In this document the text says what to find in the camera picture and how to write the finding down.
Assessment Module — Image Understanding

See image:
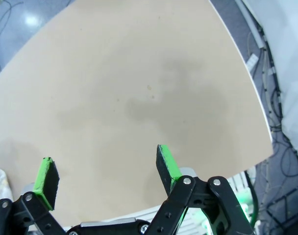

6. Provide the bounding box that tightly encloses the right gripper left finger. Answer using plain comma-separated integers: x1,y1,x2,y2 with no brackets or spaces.
0,156,67,235

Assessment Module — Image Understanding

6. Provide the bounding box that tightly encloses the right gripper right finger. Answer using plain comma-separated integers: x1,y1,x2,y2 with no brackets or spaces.
146,144,254,235

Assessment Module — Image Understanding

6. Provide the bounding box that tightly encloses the white power strip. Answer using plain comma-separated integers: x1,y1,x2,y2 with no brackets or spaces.
246,53,259,70

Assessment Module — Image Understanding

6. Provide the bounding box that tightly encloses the floor cable bundle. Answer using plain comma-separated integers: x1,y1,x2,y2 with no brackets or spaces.
258,24,287,134

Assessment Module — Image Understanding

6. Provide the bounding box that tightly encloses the grey cable duct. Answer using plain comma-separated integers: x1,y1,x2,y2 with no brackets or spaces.
234,0,265,49

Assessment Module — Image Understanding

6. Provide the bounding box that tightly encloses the thin black floor cable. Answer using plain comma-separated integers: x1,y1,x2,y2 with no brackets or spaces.
0,0,14,49

